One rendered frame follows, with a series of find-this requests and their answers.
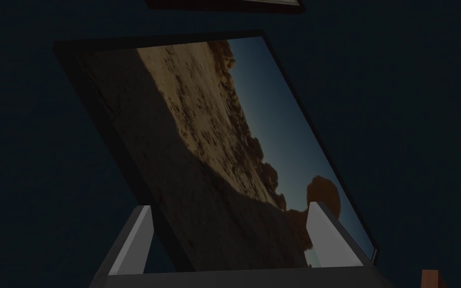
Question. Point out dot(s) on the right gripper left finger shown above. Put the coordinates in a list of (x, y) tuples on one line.
[(132, 244)]

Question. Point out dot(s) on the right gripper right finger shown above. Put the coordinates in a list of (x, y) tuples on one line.
[(330, 240)]

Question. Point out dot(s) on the brown wooden furniture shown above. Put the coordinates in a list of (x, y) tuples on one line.
[(432, 279)]

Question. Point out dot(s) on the black framed landscape picture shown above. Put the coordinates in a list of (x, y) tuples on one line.
[(198, 152)]

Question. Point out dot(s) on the dark framed picture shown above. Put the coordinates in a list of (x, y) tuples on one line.
[(230, 4)]

